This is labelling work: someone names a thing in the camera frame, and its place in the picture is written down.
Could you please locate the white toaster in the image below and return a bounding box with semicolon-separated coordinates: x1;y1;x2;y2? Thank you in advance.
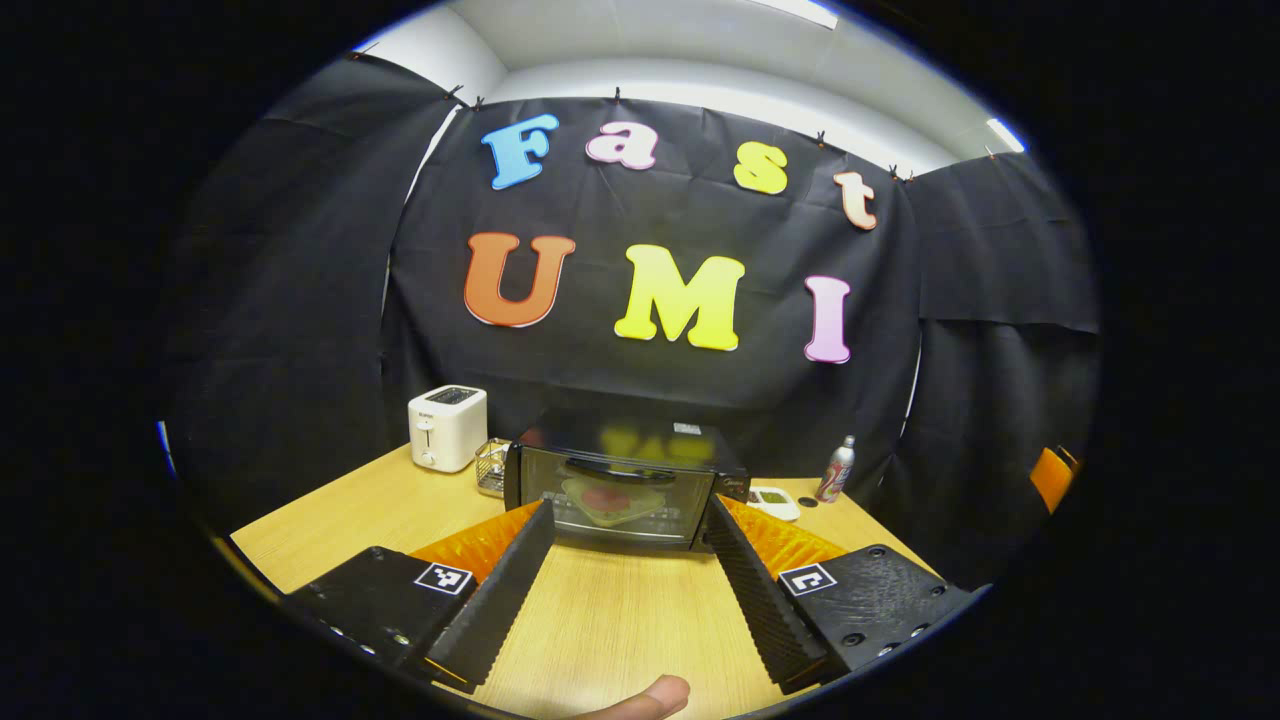
407;385;489;474

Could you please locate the metal wire basket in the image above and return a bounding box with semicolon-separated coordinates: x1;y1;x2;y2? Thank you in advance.
474;438;511;499

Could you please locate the large ceiling light panel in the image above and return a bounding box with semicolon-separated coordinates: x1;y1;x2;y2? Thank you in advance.
745;0;841;31

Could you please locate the black backdrop cloth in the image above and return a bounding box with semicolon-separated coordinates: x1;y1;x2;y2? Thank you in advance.
160;52;1103;591

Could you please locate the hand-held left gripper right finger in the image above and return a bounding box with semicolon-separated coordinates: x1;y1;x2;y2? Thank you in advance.
703;493;976;694

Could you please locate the black electric oven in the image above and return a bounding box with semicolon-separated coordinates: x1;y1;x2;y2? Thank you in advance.
503;420;751;554

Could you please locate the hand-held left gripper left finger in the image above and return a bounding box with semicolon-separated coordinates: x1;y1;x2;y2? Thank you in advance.
283;498;557;693

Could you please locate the white divided dish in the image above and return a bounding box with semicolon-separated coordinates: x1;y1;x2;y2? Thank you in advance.
745;485;803;523

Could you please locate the white and red bottle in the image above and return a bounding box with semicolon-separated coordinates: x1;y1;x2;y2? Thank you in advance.
815;435;857;504

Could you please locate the cream food tray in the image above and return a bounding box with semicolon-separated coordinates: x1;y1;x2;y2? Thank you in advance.
560;477;669;528

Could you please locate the row of black cloth clips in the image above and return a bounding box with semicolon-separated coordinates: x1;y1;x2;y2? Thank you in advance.
345;50;1001;183

